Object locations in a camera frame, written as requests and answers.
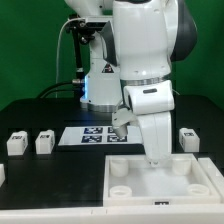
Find black cables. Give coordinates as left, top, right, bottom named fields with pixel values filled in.
left=36, top=79, right=86, bottom=100

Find white cable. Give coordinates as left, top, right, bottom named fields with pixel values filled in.
left=54, top=17, right=81, bottom=98

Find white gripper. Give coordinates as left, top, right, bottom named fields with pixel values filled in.
left=137, top=112, right=172, bottom=163

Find white square tabletop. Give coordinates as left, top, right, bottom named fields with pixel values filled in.
left=103, top=154, right=224, bottom=207

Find white part at left edge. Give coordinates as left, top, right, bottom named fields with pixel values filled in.
left=0, top=164, right=5, bottom=187

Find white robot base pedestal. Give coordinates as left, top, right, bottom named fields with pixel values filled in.
left=80, top=32, right=122, bottom=112

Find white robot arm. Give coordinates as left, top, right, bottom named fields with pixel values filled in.
left=64, top=0, right=197, bottom=166

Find white sheet with tags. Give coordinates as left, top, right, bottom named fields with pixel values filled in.
left=59, top=126, right=142, bottom=146

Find white L-shaped obstacle fence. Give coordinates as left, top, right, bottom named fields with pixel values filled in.
left=0, top=158, right=224, bottom=224

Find black camera on stand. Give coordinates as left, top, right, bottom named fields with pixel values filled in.
left=66, top=14, right=112, bottom=80

